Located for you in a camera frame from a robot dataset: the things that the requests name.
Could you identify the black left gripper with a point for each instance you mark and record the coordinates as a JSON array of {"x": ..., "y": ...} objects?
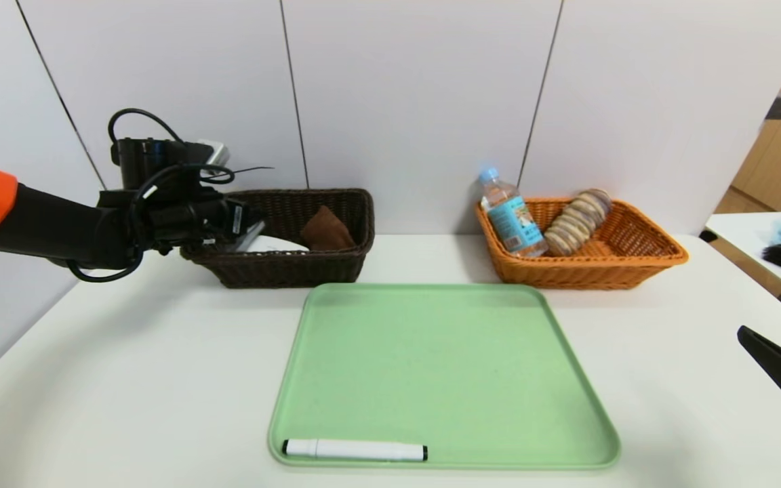
[{"x": 237, "y": 218}]

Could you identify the clear plastic case with barcode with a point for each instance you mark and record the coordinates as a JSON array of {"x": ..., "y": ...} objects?
[{"x": 247, "y": 238}]

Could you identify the white router box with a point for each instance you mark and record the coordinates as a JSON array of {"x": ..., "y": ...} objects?
[{"x": 278, "y": 245}]

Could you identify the brown towel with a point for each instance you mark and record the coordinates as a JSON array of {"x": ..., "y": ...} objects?
[{"x": 326, "y": 232}]

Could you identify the white marker pen black cap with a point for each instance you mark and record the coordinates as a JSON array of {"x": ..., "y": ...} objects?
[{"x": 356, "y": 450}]

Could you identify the water bottle blue label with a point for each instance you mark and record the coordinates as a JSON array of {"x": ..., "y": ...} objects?
[{"x": 512, "y": 217}]

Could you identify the sliced bread loaf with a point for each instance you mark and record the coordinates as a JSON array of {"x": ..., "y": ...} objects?
[{"x": 577, "y": 222}]

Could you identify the dark brown wicker basket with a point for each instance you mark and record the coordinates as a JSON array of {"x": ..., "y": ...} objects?
[{"x": 282, "y": 268}]

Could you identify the orange wicker basket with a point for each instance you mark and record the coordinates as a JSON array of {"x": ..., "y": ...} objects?
[{"x": 607, "y": 271}]

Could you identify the white side table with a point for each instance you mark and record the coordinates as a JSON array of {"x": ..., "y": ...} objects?
[{"x": 743, "y": 237}]

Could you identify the light green plastic tray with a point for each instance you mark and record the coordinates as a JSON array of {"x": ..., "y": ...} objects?
[{"x": 445, "y": 379}]

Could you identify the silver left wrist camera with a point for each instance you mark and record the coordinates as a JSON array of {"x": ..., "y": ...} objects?
[{"x": 215, "y": 152}]

